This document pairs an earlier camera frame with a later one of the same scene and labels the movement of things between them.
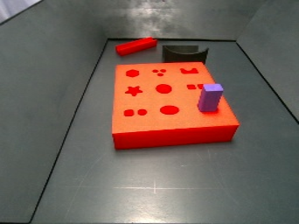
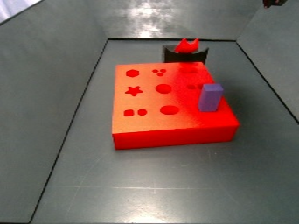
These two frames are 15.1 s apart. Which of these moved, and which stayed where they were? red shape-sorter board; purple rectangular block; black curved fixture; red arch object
Moved: red arch object
Stayed: purple rectangular block; black curved fixture; red shape-sorter board
